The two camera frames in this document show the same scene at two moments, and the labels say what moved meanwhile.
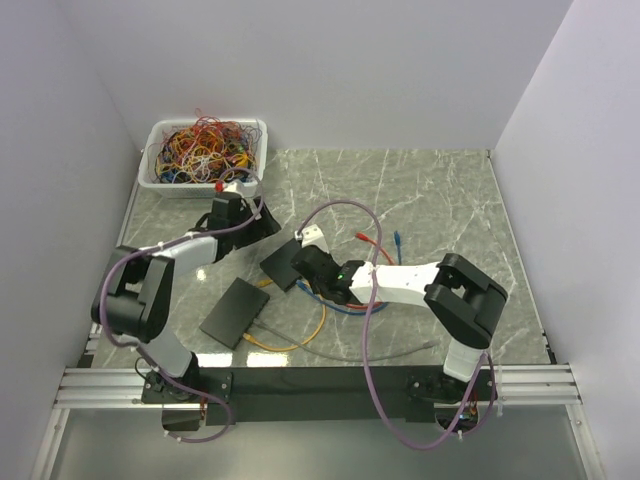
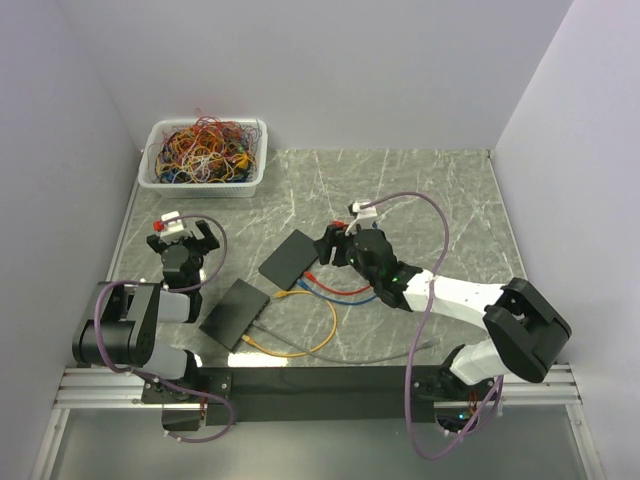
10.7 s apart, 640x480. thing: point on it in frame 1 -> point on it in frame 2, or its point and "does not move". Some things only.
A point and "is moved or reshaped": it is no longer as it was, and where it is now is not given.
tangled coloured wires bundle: (203, 149) does not move
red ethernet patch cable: (364, 237) is moved or reshaped
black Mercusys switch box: (279, 264) does not move
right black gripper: (314, 284) -> (335, 237)
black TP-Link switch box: (235, 313) does not move
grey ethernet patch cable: (335, 357) does not move
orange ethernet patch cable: (251, 338) -> (298, 355)
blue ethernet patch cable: (347, 310) is moved or reshaped
